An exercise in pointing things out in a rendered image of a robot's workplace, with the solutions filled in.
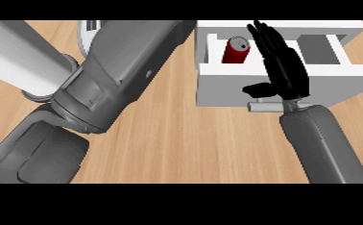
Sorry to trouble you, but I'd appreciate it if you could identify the white drawer box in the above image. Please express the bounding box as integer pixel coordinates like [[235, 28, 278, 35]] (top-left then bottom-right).
[[204, 33, 353, 66]]

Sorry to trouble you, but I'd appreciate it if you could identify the grey drawer handle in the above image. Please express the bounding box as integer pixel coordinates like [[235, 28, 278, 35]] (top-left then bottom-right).
[[247, 101, 286, 113]]

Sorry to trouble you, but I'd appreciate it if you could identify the white round appliance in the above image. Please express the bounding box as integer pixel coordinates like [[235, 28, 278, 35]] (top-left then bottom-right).
[[76, 20, 103, 59]]

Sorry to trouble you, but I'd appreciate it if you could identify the white drawer front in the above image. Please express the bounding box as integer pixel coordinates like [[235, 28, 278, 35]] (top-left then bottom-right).
[[196, 62, 363, 109]]

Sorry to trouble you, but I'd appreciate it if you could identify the white cabinet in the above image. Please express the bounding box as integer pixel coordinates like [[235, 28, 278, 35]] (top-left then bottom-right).
[[194, 20, 363, 71]]

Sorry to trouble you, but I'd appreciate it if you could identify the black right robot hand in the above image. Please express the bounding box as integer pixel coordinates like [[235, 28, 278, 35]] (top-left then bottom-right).
[[240, 20, 311, 101]]

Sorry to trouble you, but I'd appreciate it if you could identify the red can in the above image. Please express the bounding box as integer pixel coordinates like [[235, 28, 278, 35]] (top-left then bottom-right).
[[219, 36, 250, 65]]

